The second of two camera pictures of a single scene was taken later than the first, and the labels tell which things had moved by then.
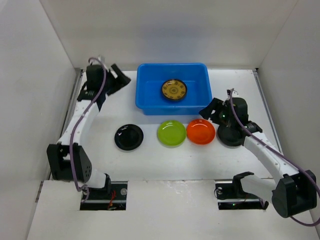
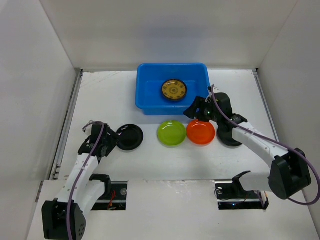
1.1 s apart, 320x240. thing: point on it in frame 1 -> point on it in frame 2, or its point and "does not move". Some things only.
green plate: (171, 134) does not move
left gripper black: (121, 81) -> (114, 138)
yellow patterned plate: (174, 89) does not move
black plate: (128, 137) does not move
